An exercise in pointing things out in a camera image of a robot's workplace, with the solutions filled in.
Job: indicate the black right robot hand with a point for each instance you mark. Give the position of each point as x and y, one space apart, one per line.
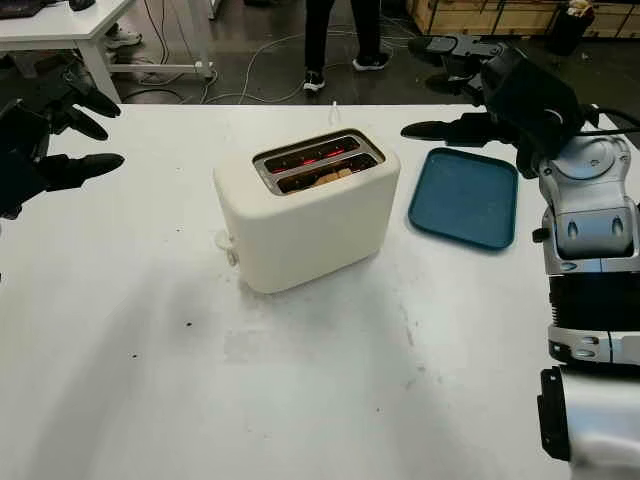
510 70

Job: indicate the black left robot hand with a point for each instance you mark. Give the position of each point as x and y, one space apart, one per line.
20 132

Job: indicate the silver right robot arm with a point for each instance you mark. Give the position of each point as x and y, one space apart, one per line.
590 225

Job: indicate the person in black trousers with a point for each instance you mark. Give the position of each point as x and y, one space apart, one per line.
315 40

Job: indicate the toast slice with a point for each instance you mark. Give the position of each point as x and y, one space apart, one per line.
332 176

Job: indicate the cream two-slot toaster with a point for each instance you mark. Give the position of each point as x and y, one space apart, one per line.
310 235

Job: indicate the wooden shipping crate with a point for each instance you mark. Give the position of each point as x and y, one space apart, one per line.
475 17

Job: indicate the black waste bin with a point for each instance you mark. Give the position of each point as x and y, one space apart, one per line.
567 30

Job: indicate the white office desk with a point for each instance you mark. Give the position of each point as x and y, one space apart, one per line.
50 25

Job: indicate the dark laptop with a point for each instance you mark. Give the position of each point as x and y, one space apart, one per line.
20 7

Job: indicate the blue plastic tray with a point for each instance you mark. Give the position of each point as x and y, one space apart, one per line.
462 200

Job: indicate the white sneaker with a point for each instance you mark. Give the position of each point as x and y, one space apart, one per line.
122 39

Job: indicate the black computer mouse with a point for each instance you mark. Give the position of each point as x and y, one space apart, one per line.
81 4

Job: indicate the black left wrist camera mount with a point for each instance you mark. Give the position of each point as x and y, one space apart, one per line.
22 192

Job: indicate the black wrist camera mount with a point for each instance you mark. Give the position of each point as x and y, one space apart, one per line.
550 115
22 192

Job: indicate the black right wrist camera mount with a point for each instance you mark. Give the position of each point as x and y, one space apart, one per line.
550 115

